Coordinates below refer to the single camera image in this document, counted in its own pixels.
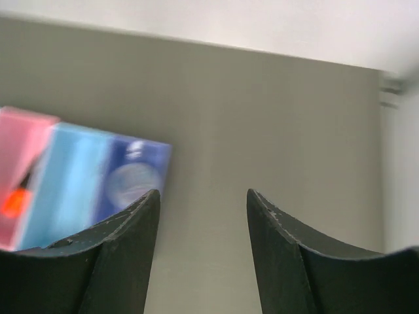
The orange highlighter marker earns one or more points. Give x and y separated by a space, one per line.
16 201

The pink drawer box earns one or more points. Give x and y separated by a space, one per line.
24 138

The purple drawer box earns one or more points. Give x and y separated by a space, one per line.
128 150

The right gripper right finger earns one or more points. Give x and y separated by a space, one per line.
301 270

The clear round clip container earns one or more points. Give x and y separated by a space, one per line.
129 182

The teal blue drawer box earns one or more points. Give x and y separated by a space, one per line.
66 189

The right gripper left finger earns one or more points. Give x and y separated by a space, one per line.
102 269

